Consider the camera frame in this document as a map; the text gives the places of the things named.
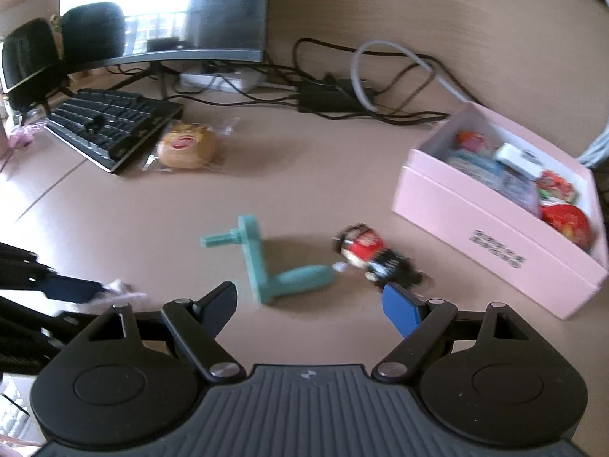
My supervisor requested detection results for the packaged yellow bun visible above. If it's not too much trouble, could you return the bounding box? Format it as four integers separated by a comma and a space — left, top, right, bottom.
142, 119, 238, 172

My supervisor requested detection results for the computer monitor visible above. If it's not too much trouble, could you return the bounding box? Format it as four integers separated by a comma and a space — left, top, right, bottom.
60, 0, 268, 72

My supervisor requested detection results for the black speaker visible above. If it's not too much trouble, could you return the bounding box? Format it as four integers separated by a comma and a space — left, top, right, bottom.
1, 18, 68, 113

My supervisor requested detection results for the black power adapter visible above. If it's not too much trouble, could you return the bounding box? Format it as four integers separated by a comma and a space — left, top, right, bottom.
296, 78, 364, 113

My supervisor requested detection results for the white power strip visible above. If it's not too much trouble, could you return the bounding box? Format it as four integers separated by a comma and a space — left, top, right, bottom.
180, 68, 266, 93

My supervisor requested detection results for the black keyboard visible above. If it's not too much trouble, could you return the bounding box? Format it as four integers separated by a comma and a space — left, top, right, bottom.
46, 89, 183, 173

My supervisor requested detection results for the teal hand crank tool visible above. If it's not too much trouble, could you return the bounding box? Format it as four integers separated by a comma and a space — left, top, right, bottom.
200, 215, 335, 304

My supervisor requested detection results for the red round snack tin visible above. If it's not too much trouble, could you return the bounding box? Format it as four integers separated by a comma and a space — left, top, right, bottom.
541, 203, 593, 251

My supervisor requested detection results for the pink storage box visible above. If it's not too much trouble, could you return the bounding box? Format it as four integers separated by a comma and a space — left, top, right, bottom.
392, 102, 608, 319

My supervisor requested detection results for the small cola bottle toy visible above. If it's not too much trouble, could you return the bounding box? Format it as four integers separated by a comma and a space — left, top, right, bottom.
332, 223, 425, 290

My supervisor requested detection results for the grey looped cable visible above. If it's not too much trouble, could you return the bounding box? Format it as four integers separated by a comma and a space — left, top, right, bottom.
350, 39, 482, 112

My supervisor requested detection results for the white small box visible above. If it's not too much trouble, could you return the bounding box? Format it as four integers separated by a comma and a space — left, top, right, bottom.
493, 144, 544, 181

